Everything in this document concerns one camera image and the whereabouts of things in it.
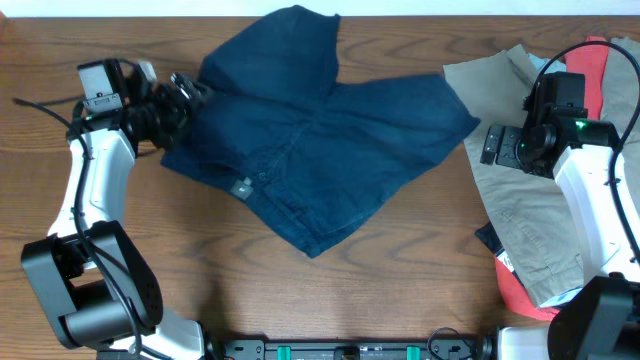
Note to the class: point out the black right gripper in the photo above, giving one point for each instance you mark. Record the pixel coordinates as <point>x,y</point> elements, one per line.
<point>505,156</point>

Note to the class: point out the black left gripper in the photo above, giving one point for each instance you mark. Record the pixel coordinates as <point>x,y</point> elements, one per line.
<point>184,109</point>

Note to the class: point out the navy blue shorts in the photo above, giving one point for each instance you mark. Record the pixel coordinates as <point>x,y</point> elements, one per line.
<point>313,158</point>

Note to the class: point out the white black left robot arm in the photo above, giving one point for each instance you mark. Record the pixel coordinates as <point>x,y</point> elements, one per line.
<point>93,285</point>

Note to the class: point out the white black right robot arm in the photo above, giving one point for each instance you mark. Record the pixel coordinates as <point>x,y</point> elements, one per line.
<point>559,142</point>

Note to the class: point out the khaki beige shorts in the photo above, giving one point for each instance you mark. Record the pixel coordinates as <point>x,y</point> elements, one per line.
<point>529,214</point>

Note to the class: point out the light blue garment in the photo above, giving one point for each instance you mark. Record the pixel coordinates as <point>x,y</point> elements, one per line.
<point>540,63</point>

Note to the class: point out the grey olive garment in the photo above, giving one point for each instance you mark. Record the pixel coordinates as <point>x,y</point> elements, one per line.
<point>620,91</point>

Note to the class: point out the red garment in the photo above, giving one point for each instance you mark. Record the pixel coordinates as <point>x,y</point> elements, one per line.
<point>591,62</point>

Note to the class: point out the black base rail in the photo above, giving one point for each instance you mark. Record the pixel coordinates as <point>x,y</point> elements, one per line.
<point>444,343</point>

